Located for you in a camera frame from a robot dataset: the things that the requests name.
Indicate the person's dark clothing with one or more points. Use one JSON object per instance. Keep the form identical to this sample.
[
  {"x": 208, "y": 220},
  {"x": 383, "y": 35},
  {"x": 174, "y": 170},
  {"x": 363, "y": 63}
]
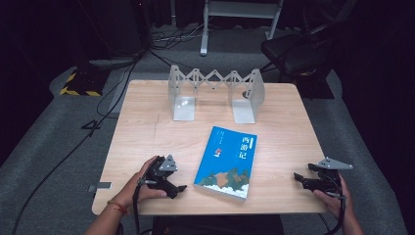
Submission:
[{"x": 215, "y": 225}]

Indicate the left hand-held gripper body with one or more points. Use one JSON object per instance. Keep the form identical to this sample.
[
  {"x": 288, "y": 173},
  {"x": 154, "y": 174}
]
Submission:
[{"x": 161, "y": 169}]

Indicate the blue book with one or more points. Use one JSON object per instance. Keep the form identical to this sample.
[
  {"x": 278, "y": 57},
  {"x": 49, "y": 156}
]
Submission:
[{"x": 228, "y": 163}]

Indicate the black chair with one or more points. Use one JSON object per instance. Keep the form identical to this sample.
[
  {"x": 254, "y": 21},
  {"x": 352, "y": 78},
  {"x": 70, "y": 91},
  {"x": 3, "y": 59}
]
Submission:
[{"x": 293, "y": 54}]

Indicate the grey stand base plate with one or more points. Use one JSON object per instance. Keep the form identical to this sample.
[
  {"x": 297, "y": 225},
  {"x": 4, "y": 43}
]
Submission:
[{"x": 112, "y": 62}]

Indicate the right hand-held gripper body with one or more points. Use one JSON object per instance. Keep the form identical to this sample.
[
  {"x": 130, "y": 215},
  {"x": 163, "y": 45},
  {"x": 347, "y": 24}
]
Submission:
[{"x": 328, "y": 181}]

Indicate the expandable metal bookend rack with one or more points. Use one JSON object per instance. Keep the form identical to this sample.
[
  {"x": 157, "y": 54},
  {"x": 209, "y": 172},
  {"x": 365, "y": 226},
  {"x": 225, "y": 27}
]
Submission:
[{"x": 215, "y": 84}]

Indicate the grey tape strip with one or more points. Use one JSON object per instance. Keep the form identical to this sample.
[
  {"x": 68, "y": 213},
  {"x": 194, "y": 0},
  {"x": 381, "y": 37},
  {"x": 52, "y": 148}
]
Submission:
[{"x": 99, "y": 186}]

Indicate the white metal stand frame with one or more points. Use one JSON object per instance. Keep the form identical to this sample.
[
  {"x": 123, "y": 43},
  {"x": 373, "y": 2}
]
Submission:
[{"x": 238, "y": 11}]

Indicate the black yellow striped base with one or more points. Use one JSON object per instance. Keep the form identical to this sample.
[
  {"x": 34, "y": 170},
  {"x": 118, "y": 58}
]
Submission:
[{"x": 85, "y": 83}]

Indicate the person's right hand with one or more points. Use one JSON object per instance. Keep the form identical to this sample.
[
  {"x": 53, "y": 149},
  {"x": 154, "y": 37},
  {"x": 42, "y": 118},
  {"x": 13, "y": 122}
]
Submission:
[{"x": 336, "y": 205}]

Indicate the person's left hand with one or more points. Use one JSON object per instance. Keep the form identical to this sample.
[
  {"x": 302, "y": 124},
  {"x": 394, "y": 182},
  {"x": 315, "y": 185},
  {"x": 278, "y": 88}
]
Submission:
[{"x": 137, "y": 192}]

